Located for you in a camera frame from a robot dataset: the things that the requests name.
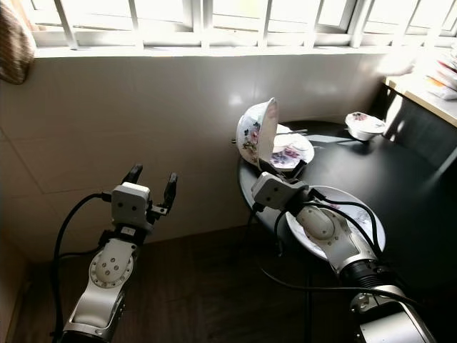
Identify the brown striped hanging towel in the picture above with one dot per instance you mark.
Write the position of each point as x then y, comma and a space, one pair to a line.
16, 43

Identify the dark counter cabinet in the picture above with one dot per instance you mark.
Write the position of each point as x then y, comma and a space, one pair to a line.
421, 143

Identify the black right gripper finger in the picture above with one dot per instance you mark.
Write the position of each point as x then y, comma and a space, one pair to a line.
294, 168

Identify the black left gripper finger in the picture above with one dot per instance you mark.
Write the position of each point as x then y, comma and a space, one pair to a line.
131, 175
170, 190

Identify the light wooden counter top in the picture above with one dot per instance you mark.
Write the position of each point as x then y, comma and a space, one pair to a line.
425, 103

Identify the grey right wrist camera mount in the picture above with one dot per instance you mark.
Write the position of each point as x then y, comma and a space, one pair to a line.
275, 191

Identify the small white floral bowl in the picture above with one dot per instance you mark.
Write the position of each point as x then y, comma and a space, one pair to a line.
364, 128

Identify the black round table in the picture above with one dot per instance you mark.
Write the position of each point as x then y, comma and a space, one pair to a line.
385, 168

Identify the large white floral bowl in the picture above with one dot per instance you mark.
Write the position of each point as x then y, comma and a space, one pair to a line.
255, 132

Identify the colourful food packages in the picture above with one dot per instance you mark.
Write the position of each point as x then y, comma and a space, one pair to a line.
444, 78

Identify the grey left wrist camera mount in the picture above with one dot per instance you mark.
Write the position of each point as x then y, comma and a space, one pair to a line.
130, 206

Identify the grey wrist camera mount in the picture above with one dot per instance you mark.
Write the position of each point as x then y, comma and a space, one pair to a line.
130, 206
275, 191

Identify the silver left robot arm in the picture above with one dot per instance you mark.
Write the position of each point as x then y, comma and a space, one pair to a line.
111, 268

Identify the white barred window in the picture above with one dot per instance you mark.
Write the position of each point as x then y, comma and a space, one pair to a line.
186, 11

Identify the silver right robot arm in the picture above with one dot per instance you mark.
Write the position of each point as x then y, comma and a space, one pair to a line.
325, 227

